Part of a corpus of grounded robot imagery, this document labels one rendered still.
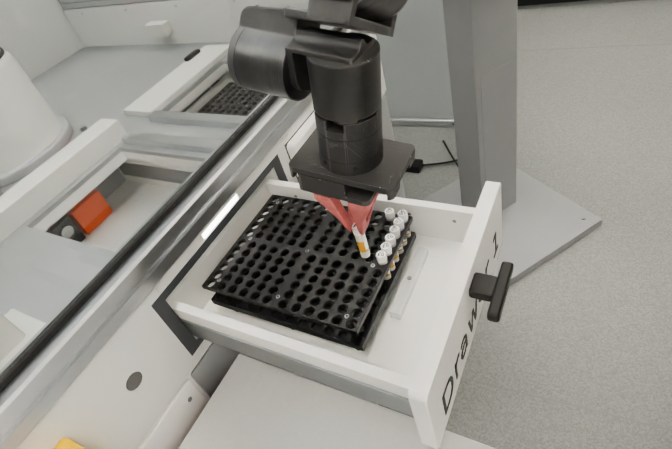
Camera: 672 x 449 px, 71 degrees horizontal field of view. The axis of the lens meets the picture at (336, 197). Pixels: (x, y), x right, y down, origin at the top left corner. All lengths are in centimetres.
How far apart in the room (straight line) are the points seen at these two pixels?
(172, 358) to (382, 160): 39
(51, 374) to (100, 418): 9
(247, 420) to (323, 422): 10
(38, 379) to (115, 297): 10
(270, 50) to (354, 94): 8
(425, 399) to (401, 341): 15
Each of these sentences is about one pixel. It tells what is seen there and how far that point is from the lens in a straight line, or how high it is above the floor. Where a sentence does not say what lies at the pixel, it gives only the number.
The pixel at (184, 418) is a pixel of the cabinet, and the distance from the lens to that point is 73.
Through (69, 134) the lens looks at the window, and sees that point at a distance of 54.
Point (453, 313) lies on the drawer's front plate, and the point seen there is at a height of 93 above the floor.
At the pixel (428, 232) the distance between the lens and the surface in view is 67.
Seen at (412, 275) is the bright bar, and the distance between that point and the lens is 62.
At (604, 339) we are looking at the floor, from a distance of 159.
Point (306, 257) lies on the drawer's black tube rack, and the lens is 60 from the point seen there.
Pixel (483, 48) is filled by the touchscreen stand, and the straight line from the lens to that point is 143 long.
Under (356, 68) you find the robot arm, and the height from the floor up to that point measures 117.
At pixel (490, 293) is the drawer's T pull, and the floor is 91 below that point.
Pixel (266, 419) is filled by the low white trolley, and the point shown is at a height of 76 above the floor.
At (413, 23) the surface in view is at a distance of 216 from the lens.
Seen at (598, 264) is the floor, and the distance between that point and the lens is 176.
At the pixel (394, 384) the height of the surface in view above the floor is 89.
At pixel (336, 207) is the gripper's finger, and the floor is 103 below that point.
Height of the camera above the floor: 133
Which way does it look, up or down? 39 degrees down
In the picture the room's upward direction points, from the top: 18 degrees counter-clockwise
